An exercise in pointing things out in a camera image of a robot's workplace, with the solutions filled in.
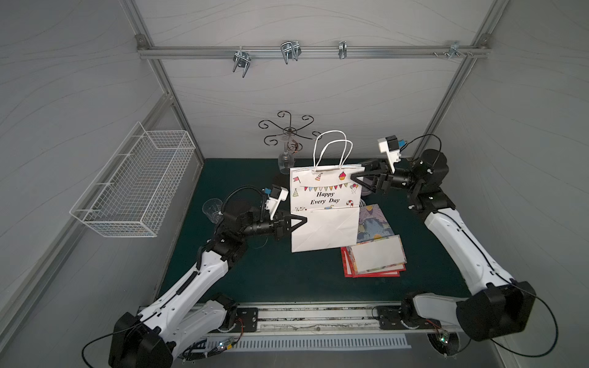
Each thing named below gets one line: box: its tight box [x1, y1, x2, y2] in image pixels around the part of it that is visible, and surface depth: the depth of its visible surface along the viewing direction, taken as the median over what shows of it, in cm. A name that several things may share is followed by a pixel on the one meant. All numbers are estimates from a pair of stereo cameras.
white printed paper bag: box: [289, 130, 365, 253], surface depth 66 cm
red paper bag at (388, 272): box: [356, 244, 408, 276], surface depth 85 cm
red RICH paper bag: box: [340, 246, 401, 279], surface depth 85 cm
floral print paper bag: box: [346, 203, 408, 275], surface depth 87 cm
